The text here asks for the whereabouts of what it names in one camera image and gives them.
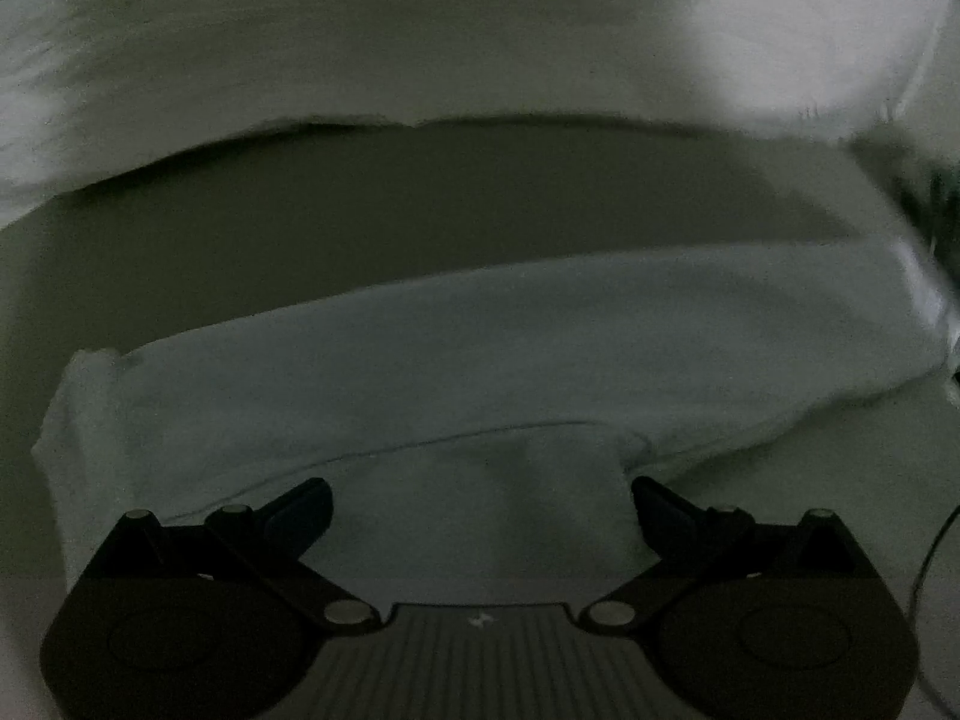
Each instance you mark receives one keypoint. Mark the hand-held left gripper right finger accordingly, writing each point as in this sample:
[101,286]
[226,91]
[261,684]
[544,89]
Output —
[664,516]

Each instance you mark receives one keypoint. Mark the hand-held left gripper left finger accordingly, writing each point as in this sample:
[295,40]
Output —
[301,516]

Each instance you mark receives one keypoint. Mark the light blue garment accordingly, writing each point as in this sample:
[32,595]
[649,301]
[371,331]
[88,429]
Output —
[525,345]

